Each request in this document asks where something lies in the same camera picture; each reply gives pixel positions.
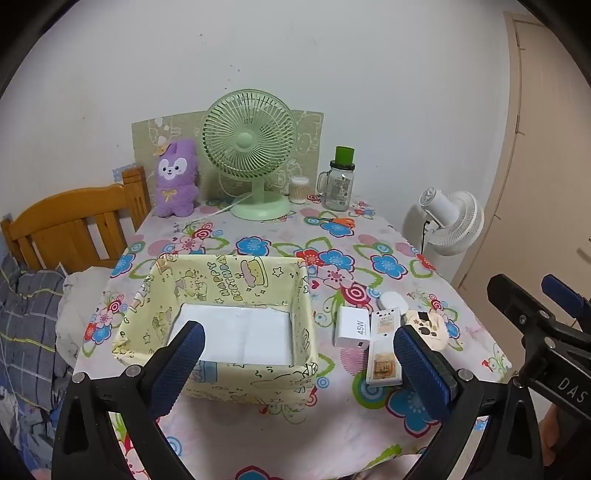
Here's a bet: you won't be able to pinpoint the beige printed board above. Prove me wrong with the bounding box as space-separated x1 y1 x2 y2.
131 110 324 208

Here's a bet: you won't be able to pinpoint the green desk fan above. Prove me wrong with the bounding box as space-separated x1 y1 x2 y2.
201 89 298 220

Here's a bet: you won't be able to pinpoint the beige bear shaped item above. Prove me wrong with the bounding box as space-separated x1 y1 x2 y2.
404 308 448 352

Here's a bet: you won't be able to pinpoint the white floor fan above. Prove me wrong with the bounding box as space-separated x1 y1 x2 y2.
404 187 485 278

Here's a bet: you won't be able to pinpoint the orange handled scissors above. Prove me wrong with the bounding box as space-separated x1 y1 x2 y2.
307 216 356 229

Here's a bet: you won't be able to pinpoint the beige door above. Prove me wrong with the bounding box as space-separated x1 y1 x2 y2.
452 11 591 305

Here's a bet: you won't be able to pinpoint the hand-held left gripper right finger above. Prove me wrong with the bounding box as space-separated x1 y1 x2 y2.
393 325 543 480

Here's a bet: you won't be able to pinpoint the cotton swab jar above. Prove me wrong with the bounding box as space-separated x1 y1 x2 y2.
288 176 310 205

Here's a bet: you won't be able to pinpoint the floral tablecloth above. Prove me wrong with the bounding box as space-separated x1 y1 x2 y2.
71 200 513 480

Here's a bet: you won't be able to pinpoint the white oval case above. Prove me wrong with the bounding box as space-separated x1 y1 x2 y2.
379 291 409 312

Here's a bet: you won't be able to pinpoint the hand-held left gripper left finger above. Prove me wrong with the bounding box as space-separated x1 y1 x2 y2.
52 320 206 480

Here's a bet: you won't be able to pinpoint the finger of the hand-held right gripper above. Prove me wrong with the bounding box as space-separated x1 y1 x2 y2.
487 274 557 344
542 274 591 333

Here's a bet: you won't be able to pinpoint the glass mug with green lid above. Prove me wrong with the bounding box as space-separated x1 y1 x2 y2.
317 146 356 212

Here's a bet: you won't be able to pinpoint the purple plush toy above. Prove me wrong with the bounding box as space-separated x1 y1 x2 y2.
154 138 200 217

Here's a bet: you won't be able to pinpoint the white fan cable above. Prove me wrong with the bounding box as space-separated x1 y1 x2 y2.
198 194 252 219

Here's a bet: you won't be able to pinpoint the person's right hand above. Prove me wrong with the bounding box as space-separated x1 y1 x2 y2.
541 406 560 467

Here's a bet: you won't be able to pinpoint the wooden headboard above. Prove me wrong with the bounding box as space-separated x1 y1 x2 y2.
0 167 151 271

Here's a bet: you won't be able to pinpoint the white cloth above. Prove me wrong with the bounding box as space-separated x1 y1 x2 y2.
58 268 116 365

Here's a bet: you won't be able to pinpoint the yellow fabric storage box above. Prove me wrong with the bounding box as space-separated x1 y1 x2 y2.
112 253 319 406

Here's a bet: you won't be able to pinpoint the plaid blanket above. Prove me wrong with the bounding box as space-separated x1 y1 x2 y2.
0 254 75 462

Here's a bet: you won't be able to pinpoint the white charger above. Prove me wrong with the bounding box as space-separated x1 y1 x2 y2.
333 305 371 349

